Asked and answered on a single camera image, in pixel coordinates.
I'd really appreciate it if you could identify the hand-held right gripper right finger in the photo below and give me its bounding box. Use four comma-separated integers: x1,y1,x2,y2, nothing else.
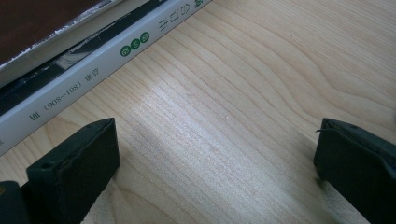
313,117,396,224

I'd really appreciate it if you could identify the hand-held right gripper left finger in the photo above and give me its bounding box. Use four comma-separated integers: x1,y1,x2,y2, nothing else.
26,117,120,224

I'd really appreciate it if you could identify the white picture-grid book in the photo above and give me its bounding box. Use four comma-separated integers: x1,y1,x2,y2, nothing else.
0,0,213,157

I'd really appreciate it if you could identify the brown cover book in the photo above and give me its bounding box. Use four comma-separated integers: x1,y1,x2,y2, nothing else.
0,0,150,90

